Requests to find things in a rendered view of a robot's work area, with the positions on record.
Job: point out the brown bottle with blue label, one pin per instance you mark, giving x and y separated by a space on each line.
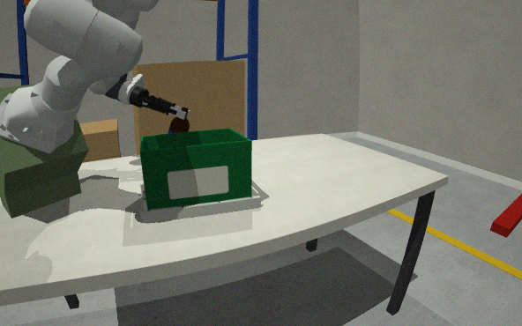
179 125

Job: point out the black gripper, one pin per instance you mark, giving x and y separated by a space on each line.
139 97

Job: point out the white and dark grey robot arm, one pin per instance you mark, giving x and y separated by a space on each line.
110 49

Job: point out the green crate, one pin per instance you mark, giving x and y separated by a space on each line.
189 168

